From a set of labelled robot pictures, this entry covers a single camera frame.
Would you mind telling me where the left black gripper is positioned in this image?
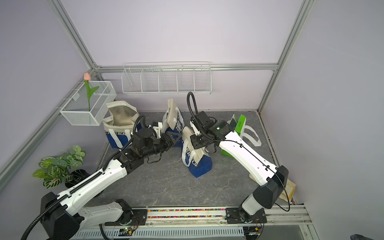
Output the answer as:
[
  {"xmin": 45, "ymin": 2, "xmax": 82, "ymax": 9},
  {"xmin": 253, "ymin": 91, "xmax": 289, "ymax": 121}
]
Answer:
[{"xmin": 143, "ymin": 131, "xmax": 182, "ymax": 158}]

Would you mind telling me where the green white takeout bag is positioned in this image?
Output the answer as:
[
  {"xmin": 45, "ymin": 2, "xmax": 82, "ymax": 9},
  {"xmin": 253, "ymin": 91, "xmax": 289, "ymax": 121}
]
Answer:
[{"xmin": 219, "ymin": 115, "xmax": 262, "ymax": 158}]

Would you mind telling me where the blue beige tote bag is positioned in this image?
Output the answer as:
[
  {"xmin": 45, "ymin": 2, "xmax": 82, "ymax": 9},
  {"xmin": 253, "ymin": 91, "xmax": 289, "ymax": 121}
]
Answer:
[{"xmin": 102, "ymin": 101, "xmax": 139, "ymax": 150}]

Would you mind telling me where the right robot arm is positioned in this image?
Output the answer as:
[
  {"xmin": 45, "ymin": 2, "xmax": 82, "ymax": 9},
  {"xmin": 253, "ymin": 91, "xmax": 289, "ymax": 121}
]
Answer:
[{"xmin": 191, "ymin": 111, "xmax": 289, "ymax": 222}]

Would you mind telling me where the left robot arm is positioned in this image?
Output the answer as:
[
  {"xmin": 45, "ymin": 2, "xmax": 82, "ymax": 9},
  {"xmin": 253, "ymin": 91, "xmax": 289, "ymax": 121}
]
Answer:
[{"xmin": 21, "ymin": 128, "xmax": 182, "ymax": 240}]

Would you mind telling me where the pink artificial tulip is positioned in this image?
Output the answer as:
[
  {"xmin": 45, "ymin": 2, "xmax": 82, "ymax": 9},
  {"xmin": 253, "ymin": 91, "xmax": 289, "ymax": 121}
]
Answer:
[{"xmin": 84, "ymin": 73, "xmax": 99, "ymax": 112}]

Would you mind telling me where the white vent grille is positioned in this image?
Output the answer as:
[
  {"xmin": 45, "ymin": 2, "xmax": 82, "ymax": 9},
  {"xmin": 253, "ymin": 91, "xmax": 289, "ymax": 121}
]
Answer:
[{"xmin": 70, "ymin": 226, "xmax": 245, "ymax": 240}]

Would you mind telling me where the potted green plant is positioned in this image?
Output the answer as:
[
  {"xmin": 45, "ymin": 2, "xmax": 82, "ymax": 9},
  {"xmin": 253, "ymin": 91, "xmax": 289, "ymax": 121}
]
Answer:
[{"xmin": 32, "ymin": 145, "xmax": 90, "ymax": 189}]

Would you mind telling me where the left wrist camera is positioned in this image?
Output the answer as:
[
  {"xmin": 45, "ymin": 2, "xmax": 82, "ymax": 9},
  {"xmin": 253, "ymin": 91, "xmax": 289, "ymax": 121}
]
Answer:
[{"xmin": 152, "ymin": 122, "xmax": 163, "ymax": 139}]

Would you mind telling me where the white wire wall shelf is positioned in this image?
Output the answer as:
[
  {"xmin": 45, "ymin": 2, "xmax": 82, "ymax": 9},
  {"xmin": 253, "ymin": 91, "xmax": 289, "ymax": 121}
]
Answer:
[{"xmin": 121, "ymin": 62, "xmax": 212, "ymax": 94}]

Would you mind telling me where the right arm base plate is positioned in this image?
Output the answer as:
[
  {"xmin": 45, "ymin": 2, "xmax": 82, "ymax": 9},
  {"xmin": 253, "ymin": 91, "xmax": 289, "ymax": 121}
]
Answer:
[{"xmin": 225, "ymin": 208, "xmax": 267, "ymax": 224}]

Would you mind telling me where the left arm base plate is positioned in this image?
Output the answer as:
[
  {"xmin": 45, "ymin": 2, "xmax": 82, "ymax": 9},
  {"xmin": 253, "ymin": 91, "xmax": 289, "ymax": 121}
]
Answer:
[{"xmin": 104, "ymin": 209, "xmax": 148, "ymax": 227}]

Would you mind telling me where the white mesh wall basket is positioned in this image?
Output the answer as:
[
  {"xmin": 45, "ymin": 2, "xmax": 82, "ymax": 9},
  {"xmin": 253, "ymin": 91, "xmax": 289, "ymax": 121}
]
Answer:
[{"xmin": 60, "ymin": 81, "xmax": 117, "ymax": 126}]

